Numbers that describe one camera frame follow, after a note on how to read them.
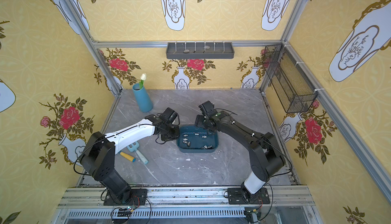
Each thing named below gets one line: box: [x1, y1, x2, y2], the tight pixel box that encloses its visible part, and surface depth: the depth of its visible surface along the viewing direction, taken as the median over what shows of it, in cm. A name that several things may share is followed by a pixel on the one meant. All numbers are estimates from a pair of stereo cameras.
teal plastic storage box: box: [176, 125, 219, 153], surface depth 92 cm
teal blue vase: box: [132, 82, 154, 113], surface depth 99 cm
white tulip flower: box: [138, 73, 147, 90], surface depth 90 cm
